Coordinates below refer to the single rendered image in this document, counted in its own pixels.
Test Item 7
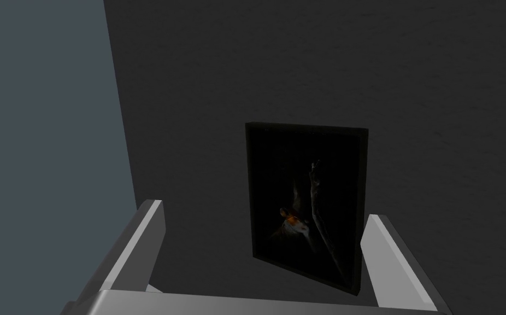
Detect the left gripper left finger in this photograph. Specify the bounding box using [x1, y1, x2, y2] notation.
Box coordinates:
[76, 199, 167, 302]

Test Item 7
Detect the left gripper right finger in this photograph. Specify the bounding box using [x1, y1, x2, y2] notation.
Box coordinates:
[360, 214, 453, 314]

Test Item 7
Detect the dark framed wall picture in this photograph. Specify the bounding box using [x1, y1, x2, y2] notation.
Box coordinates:
[244, 122, 369, 297]

